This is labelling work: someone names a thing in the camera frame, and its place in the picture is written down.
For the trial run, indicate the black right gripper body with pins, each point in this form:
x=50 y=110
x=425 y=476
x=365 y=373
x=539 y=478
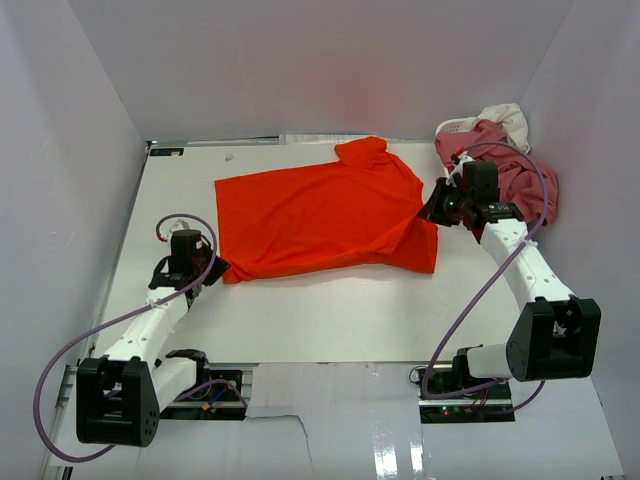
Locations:
x=457 y=199

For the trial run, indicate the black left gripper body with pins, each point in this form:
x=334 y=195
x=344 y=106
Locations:
x=201 y=266

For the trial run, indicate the orange t shirt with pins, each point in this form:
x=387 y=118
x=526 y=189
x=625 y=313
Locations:
x=360 y=209

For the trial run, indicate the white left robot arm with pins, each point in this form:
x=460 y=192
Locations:
x=121 y=394

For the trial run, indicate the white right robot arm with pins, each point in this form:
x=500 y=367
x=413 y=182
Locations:
x=555 y=336

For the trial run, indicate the pink t shirt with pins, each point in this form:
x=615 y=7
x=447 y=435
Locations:
x=517 y=179

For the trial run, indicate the white perforated laundry basket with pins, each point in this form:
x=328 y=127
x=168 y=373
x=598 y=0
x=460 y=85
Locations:
x=458 y=125

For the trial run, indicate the cream white t shirt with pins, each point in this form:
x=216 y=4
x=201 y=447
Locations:
x=511 y=120

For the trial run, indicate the black corner label plate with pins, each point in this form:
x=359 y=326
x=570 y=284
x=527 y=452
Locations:
x=166 y=152

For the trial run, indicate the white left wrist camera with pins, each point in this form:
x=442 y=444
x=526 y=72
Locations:
x=165 y=236

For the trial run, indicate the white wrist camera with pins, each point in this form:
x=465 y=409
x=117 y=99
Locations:
x=454 y=178
x=165 y=236

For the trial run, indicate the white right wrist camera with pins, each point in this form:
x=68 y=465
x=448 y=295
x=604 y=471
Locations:
x=454 y=178

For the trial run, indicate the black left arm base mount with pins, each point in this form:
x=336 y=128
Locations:
x=217 y=393

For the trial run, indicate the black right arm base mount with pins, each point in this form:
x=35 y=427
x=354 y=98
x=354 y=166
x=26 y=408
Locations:
x=488 y=405

